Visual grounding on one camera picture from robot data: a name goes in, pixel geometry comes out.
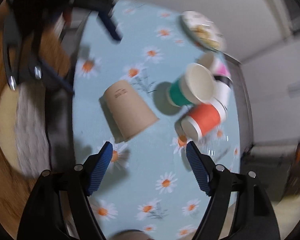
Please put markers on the clear cut glass tumbler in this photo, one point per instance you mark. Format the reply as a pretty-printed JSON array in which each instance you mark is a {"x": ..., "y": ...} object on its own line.
[{"x": 216, "y": 144}]

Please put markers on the black sleeve paper cup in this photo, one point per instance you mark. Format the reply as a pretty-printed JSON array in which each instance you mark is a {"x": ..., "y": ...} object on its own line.
[{"x": 223, "y": 88}]

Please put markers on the orange sleeve paper cup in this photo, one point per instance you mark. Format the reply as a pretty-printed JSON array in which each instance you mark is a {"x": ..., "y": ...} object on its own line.
[{"x": 202, "y": 119}]

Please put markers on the white floral snack dish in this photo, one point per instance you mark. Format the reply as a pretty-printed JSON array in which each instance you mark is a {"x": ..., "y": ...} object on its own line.
[{"x": 203, "y": 30}]

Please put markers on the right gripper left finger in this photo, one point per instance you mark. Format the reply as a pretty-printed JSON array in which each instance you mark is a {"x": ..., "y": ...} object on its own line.
[{"x": 42, "y": 216}]

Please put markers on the pink sleeve paper cup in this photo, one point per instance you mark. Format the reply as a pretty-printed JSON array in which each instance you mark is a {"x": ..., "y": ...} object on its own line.
[{"x": 214, "y": 64}]

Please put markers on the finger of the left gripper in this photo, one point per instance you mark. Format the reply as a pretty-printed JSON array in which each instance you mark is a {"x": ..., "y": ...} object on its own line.
[
  {"x": 51, "y": 80},
  {"x": 105, "y": 13}
]

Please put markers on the person's right hand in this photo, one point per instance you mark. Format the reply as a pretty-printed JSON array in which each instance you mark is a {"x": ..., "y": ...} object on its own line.
[{"x": 131, "y": 235}]

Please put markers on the white quilted cushion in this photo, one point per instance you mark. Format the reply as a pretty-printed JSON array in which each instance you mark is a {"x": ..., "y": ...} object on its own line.
[{"x": 23, "y": 139}]

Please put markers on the beige paper cup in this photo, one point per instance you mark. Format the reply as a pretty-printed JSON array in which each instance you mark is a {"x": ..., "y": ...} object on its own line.
[{"x": 126, "y": 112}]

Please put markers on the blue daisy tablecloth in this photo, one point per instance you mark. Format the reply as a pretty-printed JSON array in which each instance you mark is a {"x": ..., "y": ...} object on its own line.
[{"x": 149, "y": 185}]

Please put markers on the green sleeve paper cup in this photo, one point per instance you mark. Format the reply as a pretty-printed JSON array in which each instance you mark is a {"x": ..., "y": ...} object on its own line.
[{"x": 195, "y": 86}]

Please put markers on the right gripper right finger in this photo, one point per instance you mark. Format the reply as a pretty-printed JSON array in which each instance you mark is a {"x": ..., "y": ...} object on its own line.
[{"x": 254, "y": 216}]

